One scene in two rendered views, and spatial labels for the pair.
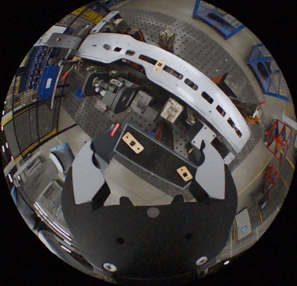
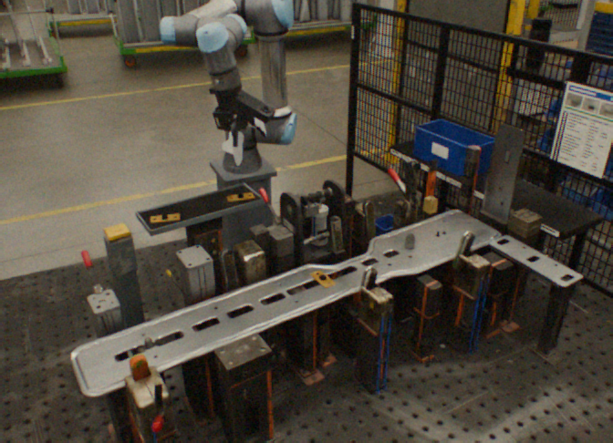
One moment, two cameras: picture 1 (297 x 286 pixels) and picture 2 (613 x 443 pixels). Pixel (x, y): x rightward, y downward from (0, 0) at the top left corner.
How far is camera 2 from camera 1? 1.48 m
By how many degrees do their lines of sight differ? 44
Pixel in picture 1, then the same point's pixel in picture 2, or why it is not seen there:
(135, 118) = not seen: hidden behind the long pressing
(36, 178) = (276, 72)
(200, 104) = (234, 299)
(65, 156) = (274, 129)
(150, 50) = (356, 279)
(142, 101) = (278, 232)
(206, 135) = (197, 258)
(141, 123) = not seen: hidden behind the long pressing
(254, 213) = not seen: outside the picture
